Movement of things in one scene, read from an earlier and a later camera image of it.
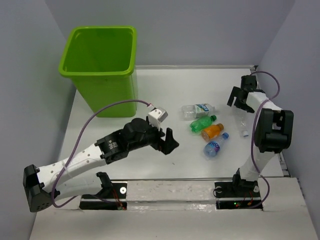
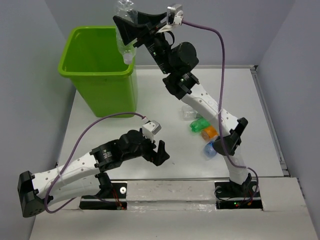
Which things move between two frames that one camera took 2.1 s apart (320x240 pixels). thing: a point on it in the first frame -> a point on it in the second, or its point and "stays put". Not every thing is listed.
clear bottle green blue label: [193, 112] stays put
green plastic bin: [101, 61] stays put
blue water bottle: [212, 148] stays put
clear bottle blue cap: [243, 120] -> [127, 50]
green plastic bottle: [199, 125] stays put
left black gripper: [166, 146] -> [161, 155]
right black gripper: [235, 93] -> [131, 30]
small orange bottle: [211, 131] stays put
